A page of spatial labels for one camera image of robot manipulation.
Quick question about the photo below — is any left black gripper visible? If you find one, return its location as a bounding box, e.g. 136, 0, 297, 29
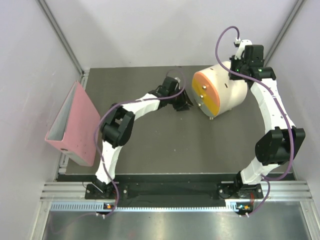
167, 86, 194, 111

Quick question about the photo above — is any white round drawer organizer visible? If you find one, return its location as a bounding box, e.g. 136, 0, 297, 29
198, 64, 248, 119

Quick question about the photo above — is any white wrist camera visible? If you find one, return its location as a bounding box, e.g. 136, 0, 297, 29
234, 38, 253, 60
174, 77, 181, 90

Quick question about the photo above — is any white slotted cable duct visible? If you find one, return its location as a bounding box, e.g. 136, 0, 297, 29
50, 201, 244, 212

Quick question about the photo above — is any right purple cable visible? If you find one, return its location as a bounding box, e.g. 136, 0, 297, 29
215, 26, 295, 217

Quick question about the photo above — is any yellow drawer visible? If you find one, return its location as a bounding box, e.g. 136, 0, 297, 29
192, 88, 220, 117

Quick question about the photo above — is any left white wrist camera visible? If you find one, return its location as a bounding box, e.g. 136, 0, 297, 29
174, 77, 181, 90

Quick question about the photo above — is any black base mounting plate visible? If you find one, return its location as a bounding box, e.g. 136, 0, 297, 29
84, 174, 263, 201

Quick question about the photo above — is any grey bottom drawer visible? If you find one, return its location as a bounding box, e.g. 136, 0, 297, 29
193, 95, 214, 118

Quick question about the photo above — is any pink binder box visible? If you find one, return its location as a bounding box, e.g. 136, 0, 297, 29
45, 81, 100, 167

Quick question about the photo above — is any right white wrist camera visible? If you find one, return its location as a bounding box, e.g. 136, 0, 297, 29
234, 38, 253, 60

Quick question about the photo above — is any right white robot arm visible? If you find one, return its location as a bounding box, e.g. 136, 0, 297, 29
228, 40, 306, 198

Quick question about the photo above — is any aluminium frame rail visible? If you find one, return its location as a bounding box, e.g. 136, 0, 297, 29
40, 181, 312, 201

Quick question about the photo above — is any orange drawer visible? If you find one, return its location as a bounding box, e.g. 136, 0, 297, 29
192, 71, 220, 106

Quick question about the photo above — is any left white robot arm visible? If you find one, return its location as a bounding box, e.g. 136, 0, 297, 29
92, 76, 193, 199

